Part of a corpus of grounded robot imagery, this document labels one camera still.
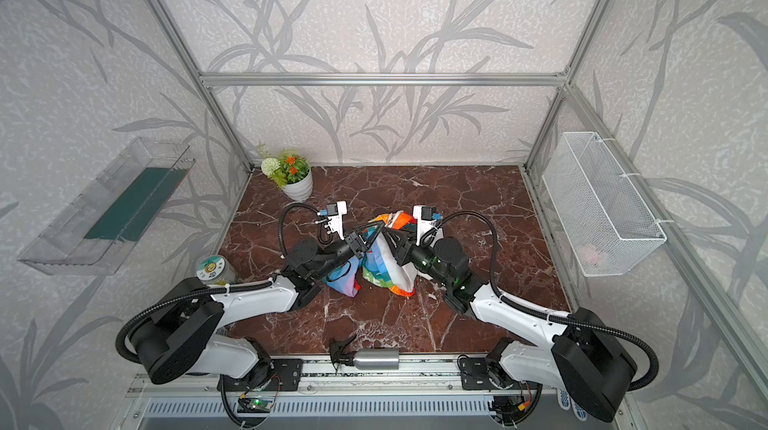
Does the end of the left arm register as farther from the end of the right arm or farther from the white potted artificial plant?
the white potted artificial plant

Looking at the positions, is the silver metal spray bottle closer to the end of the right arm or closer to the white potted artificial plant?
the end of the right arm

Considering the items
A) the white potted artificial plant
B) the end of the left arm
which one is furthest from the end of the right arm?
the white potted artificial plant
